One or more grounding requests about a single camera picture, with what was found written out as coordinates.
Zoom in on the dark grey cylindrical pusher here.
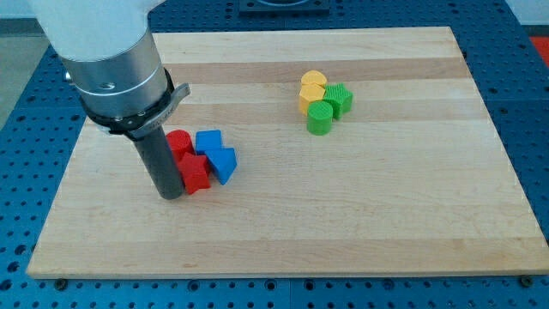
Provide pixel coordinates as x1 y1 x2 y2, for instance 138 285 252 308
134 127 184 200

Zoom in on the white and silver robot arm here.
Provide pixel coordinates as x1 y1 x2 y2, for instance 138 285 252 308
28 0 190 200

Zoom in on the light wooden board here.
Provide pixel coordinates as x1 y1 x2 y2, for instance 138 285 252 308
27 27 548 279

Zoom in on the red cylinder block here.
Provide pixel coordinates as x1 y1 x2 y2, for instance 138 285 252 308
166 130 195 162

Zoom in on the red star block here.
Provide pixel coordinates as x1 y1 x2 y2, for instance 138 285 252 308
178 153 211 195

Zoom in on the blue cube block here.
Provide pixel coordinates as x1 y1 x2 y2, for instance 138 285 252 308
195 130 223 155

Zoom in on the blue triangle block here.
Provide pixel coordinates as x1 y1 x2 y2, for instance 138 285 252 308
205 148 238 185

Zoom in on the yellow hexagon block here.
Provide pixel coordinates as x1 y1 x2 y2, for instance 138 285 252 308
299 84 325 116

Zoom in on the green cylinder block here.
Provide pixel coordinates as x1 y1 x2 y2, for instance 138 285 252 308
306 100 334 136

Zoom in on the yellow half-round block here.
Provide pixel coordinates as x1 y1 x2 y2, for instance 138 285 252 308
300 70 328 88

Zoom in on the green star block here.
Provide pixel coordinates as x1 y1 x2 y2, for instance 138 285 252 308
323 83 353 120

